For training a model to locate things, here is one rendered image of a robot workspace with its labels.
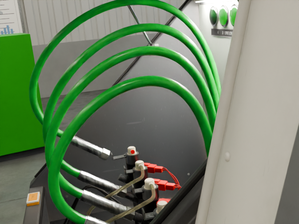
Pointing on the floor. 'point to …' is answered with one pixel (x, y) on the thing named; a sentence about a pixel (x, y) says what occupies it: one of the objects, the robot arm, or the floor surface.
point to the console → (254, 117)
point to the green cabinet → (18, 99)
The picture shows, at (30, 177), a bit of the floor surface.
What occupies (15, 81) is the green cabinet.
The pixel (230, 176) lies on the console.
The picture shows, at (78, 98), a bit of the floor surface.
